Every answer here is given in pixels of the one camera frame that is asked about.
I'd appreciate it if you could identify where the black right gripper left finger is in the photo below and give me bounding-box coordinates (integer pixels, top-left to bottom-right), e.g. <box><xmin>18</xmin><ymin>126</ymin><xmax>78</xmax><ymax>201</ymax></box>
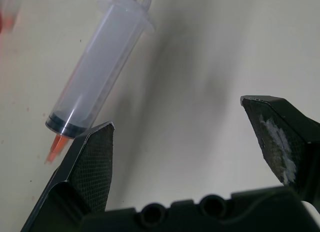
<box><xmin>19</xmin><ymin>121</ymin><xmax>116</xmax><ymax>232</ymax></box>

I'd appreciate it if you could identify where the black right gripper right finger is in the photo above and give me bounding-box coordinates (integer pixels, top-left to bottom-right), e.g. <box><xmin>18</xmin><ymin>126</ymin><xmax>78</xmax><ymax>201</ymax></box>
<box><xmin>240</xmin><ymin>94</ymin><xmax>320</xmax><ymax>214</ymax></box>

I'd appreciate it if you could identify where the clear plastic syringe orange tip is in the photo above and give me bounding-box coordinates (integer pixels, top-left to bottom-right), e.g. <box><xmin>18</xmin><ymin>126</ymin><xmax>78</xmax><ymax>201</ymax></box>
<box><xmin>44</xmin><ymin>0</ymin><xmax>156</xmax><ymax>165</ymax></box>

